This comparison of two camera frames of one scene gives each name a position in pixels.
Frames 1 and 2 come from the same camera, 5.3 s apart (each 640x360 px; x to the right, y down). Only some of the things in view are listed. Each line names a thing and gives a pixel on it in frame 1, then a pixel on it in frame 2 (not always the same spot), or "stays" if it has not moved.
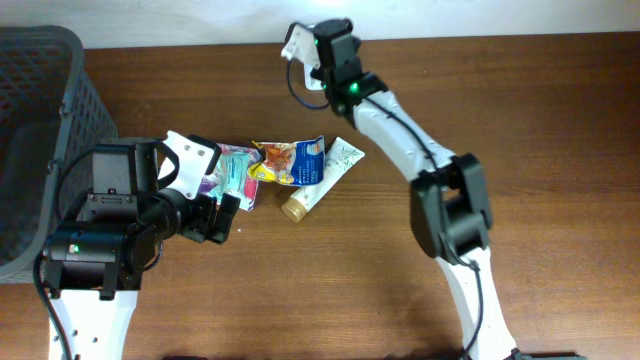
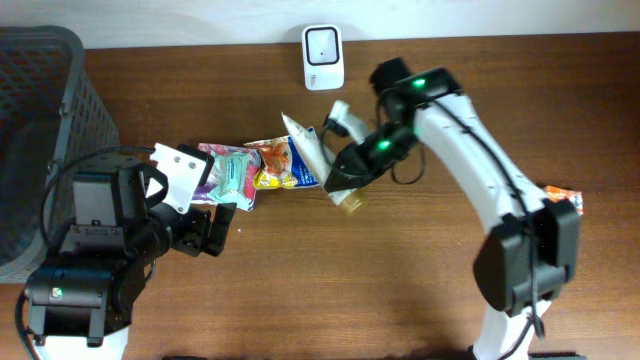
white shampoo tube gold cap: (340, 161) -> (351, 201)
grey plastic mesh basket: (50, 111) stays
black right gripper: (333, 31) -> (364, 158)
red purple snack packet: (231, 176) stays
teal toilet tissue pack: (232, 171) stays
